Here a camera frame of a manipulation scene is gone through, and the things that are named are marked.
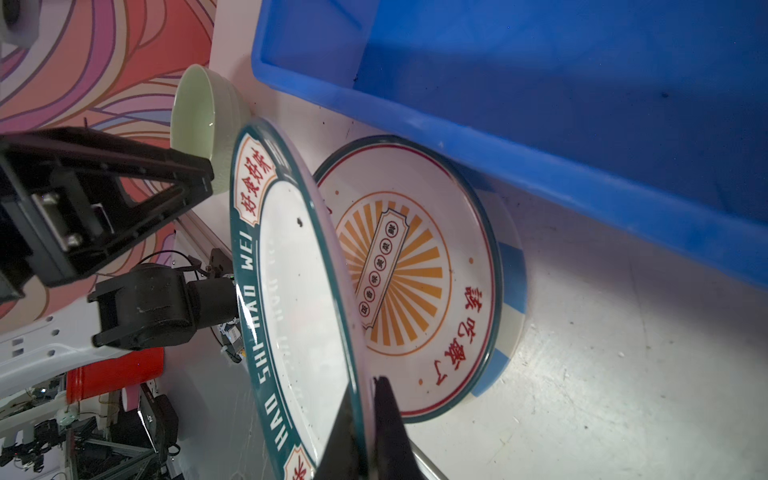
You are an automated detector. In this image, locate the blue plastic bin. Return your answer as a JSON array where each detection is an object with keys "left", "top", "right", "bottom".
[{"left": 251, "top": 0, "right": 767, "bottom": 286}]

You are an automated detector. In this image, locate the green rimmed lettered plate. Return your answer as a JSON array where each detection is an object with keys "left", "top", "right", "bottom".
[{"left": 229, "top": 118, "right": 375, "bottom": 479}]

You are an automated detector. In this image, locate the light green bowl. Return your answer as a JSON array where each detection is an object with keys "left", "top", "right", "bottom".
[{"left": 170, "top": 64, "right": 251, "bottom": 194}]

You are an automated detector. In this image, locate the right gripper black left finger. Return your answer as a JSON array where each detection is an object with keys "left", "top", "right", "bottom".
[{"left": 313, "top": 392, "right": 367, "bottom": 480}]

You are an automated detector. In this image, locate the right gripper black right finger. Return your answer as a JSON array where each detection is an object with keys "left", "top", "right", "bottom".
[{"left": 374, "top": 376, "right": 423, "bottom": 480}]

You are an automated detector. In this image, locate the orange sunburst plate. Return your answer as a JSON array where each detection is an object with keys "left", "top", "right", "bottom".
[{"left": 315, "top": 135, "right": 503, "bottom": 423}]

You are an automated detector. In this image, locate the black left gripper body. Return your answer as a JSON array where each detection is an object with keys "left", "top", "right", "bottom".
[{"left": 1, "top": 127, "right": 214, "bottom": 303}]

